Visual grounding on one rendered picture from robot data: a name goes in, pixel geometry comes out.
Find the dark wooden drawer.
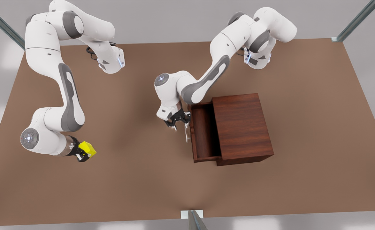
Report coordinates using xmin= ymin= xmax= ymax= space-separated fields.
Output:
xmin=187 ymin=102 xmax=223 ymax=164

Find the silver frame post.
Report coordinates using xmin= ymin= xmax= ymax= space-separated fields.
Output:
xmin=331 ymin=0 xmax=375 ymax=43
xmin=0 ymin=3 xmax=26 ymax=50
xmin=180 ymin=210 xmax=208 ymax=230

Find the yellow block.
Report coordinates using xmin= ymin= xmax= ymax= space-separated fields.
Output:
xmin=79 ymin=141 xmax=97 ymax=159

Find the dark wooden cabinet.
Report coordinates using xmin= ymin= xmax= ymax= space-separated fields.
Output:
xmin=212 ymin=93 xmax=274 ymax=166

